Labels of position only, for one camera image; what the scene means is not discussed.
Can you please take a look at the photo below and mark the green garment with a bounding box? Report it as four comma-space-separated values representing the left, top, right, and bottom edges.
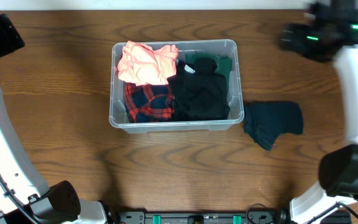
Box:
185, 52, 232, 89

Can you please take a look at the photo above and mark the black garment with white tag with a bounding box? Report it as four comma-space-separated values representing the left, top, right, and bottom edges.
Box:
168, 58, 230, 121

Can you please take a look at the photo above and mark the pink orange garment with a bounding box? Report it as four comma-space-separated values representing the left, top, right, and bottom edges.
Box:
117, 41, 178, 86

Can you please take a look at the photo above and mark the red navy plaid garment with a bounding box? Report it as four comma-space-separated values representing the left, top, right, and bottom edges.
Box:
124, 83, 175, 123

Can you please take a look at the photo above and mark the large black garment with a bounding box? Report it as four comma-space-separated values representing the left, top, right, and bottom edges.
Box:
171, 105, 191, 122

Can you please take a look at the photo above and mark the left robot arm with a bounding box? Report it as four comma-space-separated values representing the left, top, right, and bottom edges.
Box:
0, 14, 110, 223

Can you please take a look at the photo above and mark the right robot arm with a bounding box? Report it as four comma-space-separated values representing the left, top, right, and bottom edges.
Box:
280, 0, 358, 223

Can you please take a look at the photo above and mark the clear plastic storage container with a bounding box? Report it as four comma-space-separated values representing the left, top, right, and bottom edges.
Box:
109, 39, 245, 134

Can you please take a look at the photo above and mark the dark navy garment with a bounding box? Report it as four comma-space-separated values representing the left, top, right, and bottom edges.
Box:
244, 101, 304, 151

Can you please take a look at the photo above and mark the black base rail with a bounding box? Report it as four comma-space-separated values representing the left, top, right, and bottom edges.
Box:
116, 210, 352, 224

